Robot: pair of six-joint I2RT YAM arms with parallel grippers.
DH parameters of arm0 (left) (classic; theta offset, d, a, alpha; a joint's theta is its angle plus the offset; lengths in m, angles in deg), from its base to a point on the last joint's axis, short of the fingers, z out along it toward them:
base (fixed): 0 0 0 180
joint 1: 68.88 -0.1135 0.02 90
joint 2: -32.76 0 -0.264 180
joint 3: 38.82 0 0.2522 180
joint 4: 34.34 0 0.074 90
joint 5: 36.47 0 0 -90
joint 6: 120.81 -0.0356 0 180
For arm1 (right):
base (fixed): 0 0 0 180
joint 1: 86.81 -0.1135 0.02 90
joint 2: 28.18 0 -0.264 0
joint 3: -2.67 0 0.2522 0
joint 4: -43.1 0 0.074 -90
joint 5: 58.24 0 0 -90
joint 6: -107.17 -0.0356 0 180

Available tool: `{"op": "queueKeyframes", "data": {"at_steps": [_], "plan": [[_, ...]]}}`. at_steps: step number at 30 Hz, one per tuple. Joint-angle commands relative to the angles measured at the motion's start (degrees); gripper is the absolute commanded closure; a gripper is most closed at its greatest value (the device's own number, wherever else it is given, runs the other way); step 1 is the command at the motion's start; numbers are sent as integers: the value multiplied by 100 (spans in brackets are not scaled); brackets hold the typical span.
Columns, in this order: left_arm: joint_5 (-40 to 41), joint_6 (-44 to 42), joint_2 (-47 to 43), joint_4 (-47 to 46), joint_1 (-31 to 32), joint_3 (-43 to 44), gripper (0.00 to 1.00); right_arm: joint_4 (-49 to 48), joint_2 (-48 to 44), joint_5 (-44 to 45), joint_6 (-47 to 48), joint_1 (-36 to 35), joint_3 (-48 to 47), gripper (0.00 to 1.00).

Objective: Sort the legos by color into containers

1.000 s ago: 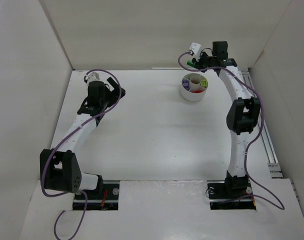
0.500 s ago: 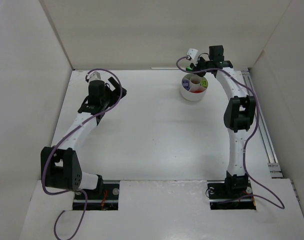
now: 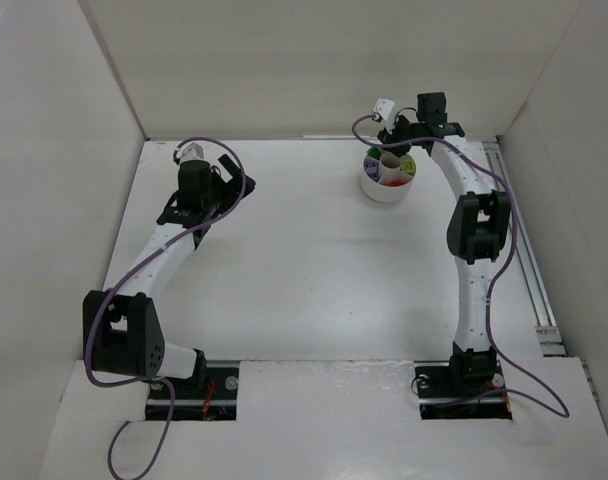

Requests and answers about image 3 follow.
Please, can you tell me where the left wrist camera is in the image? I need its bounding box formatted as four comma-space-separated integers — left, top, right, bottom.
173, 142, 204, 165

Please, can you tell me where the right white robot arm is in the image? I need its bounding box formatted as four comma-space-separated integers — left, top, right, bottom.
360, 92, 512, 398

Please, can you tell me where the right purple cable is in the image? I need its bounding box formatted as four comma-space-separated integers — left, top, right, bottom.
352, 113, 570, 419

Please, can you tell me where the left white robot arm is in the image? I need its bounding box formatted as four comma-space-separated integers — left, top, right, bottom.
83, 155, 255, 388

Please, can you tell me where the lime long lego brick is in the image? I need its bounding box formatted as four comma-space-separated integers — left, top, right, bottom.
401, 159, 416, 176

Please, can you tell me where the large red lego brick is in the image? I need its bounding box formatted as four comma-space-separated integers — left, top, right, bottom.
383, 179, 410, 188

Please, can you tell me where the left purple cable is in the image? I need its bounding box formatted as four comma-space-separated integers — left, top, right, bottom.
83, 137, 250, 479

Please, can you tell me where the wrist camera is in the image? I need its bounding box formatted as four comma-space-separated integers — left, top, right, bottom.
173, 142, 204, 165
372, 98, 397, 133

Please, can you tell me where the purple cable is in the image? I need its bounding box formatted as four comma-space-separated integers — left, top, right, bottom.
83, 137, 250, 479
352, 113, 570, 419

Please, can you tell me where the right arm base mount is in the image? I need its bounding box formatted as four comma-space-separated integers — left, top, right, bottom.
411, 361, 512, 420

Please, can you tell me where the green rounded lego brick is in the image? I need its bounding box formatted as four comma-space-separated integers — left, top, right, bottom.
367, 147, 381, 159

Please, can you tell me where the aluminium rail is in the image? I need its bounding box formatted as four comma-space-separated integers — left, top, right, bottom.
483, 140, 568, 357

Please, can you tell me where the white round divided container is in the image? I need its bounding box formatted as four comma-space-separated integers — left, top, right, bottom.
360, 147, 417, 203

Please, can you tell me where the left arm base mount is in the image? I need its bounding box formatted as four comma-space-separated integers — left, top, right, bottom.
144, 361, 240, 422

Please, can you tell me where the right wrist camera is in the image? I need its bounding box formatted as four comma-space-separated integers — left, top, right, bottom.
372, 98, 397, 133

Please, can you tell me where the purple long lego brick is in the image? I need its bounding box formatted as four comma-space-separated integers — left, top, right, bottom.
363, 156, 380, 183

